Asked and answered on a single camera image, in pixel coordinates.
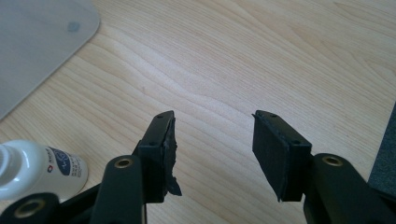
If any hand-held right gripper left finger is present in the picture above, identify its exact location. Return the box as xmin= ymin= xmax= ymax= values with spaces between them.
xmin=133 ymin=110 xmax=183 ymax=204

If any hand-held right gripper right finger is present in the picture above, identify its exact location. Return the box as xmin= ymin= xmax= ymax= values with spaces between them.
xmin=251 ymin=109 xmax=313 ymax=203

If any clear plastic storage box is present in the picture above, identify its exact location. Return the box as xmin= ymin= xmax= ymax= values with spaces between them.
xmin=0 ymin=0 xmax=101 ymax=120

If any small white plastic bottle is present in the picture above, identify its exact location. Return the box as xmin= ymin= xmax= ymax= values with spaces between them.
xmin=0 ymin=139 xmax=89 ymax=202

